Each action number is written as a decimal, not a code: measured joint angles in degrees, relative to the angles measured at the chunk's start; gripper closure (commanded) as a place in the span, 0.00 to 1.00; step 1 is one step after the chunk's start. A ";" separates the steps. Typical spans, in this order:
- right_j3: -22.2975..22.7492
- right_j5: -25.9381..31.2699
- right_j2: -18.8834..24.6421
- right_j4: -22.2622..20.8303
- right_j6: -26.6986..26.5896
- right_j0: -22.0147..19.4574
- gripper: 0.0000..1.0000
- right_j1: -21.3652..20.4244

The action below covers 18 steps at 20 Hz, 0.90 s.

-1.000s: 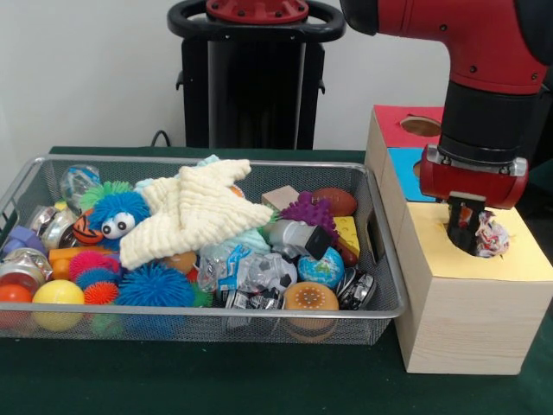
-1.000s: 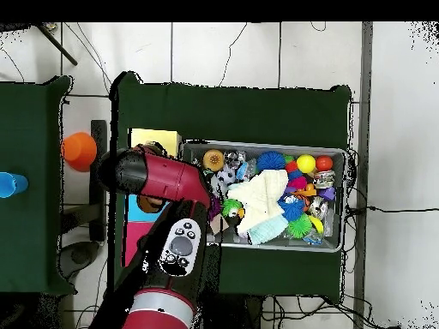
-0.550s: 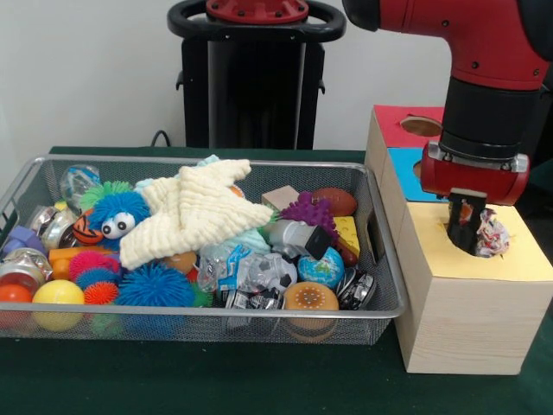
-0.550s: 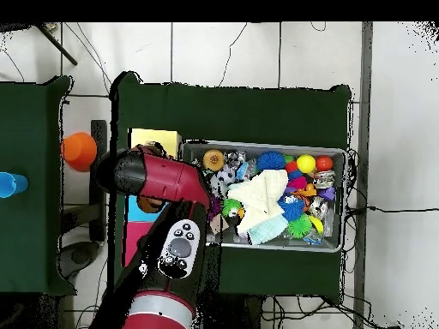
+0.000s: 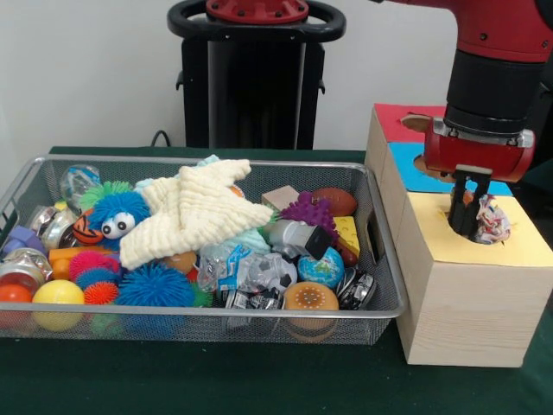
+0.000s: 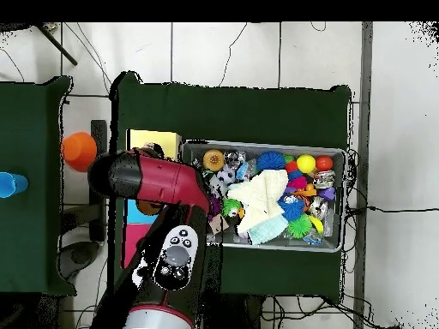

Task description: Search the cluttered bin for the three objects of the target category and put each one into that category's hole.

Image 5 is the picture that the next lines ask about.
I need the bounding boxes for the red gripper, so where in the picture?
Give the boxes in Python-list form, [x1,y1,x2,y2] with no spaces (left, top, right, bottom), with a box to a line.
[422,116,537,239]

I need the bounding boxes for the multicoloured knotted cloth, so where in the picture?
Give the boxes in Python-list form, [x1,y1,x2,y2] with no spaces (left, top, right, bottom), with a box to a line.
[473,194,513,246]

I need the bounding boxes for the light blue muslin cloth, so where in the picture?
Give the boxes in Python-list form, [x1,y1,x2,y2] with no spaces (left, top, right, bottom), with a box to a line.
[131,154,272,257]

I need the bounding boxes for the cream muslin cloth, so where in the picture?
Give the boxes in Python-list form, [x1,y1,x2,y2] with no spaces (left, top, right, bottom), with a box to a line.
[119,158,276,271]

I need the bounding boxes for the wooden box with three holes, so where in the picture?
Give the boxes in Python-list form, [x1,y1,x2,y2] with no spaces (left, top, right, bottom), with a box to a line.
[365,102,553,368]

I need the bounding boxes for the shallow metal mesh bin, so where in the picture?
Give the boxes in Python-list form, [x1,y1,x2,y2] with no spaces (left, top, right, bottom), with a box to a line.
[0,154,410,346]

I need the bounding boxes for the dark green table cloth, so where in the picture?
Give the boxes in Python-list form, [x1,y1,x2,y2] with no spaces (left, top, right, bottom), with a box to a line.
[0,145,553,415]
[520,160,553,187]

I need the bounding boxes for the yellow cheese toy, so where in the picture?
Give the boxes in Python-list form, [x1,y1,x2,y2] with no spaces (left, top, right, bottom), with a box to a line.
[333,214,362,260]

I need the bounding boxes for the brown toy football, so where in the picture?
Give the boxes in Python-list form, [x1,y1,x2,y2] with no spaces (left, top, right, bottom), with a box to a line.
[311,186,359,217]

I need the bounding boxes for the purple spiky ball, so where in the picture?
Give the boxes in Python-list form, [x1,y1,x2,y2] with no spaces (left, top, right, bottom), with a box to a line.
[280,191,340,239]

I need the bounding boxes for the blue globe ball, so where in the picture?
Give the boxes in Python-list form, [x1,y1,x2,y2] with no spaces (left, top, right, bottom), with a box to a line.
[297,246,346,289]

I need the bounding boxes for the toy burger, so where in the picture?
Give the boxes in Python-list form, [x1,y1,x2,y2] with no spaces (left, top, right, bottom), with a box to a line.
[283,280,340,342]

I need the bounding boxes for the large blue spiky ball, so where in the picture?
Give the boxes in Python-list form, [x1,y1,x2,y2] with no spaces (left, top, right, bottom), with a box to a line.
[116,261,196,308]

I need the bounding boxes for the yellow smooth ball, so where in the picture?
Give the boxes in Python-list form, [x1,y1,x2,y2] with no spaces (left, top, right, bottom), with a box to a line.
[32,279,86,332]

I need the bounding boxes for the orange smooth ball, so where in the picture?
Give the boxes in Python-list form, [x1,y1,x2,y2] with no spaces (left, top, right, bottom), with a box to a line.
[0,284,35,328]

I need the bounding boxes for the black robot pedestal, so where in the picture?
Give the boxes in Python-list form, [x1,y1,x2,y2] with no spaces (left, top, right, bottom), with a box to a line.
[167,0,347,150]

